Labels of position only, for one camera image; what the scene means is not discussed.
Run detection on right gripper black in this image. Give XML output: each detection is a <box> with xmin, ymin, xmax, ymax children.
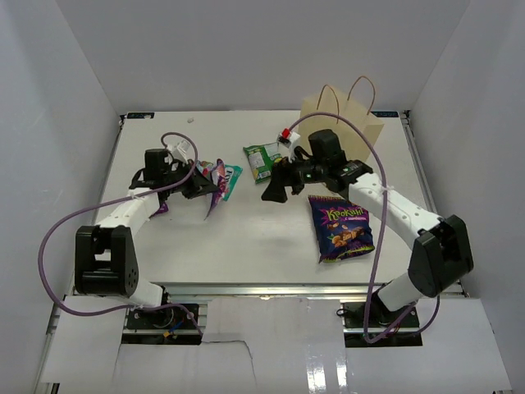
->
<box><xmin>262</xmin><ymin>149</ymin><xmax>328</xmax><ymax>203</ymax></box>

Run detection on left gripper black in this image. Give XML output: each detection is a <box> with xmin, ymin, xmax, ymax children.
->
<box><xmin>163</xmin><ymin>159</ymin><xmax>218</xmax><ymax>199</ymax></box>

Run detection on teal Fox's candy bag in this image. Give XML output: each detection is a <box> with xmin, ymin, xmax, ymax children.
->
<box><xmin>197</xmin><ymin>158</ymin><xmax>243</xmax><ymax>204</ymax></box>

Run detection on green Fox's tea candy bag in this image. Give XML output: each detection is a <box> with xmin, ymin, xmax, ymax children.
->
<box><xmin>243</xmin><ymin>142</ymin><xmax>282</xmax><ymax>184</ymax></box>

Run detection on purple snack wrapper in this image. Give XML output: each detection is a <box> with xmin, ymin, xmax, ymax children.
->
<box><xmin>148</xmin><ymin>202</ymin><xmax>169</xmax><ymax>218</ymax></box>

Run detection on dark blue Krokant snack bag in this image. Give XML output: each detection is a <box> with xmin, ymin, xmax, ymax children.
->
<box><xmin>308</xmin><ymin>195</ymin><xmax>375</xmax><ymax>263</ymax></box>

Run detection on brown purple chocolate bar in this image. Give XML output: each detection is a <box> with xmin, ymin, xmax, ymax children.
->
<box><xmin>205</xmin><ymin>158</ymin><xmax>226</xmax><ymax>218</ymax></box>

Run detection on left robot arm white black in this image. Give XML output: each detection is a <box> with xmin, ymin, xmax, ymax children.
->
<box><xmin>75</xmin><ymin>149</ymin><xmax>220</xmax><ymax>328</ymax></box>

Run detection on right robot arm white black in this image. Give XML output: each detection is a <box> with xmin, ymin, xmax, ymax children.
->
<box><xmin>262</xmin><ymin>129</ymin><xmax>473</xmax><ymax>328</ymax></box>

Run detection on beige paper bag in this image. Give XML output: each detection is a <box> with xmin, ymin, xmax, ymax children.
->
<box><xmin>296</xmin><ymin>84</ymin><xmax>384</xmax><ymax>162</ymax></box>

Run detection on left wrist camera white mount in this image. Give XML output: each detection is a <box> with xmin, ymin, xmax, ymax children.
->
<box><xmin>167</xmin><ymin>140</ymin><xmax>192</xmax><ymax>163</ymax></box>

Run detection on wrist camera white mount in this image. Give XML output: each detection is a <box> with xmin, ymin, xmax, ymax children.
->
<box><xmin>276</xmin><ymin>128</ymin><xmax>300</xmax><ymax>161</ymax></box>
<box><xmin>167</xmin><ymin>140</ymin><xmax>192</xmax><ymax>163</ymax></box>

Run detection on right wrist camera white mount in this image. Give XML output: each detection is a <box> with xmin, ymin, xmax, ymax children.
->
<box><xmin>276</xmin><ymin>128</ymin><xmax>300</xmax><ymax>161</ymax></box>

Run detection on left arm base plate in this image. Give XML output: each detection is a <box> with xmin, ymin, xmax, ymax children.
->
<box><xmin>121</xmin><ymin>304</ymin><xmax>201</xmax><ymax>346</ymax></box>

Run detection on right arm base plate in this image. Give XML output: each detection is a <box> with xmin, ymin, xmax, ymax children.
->
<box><xmin>336</xmin><ymin>299</ymin><xmax>423</xmax><ymax>348</ymax></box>

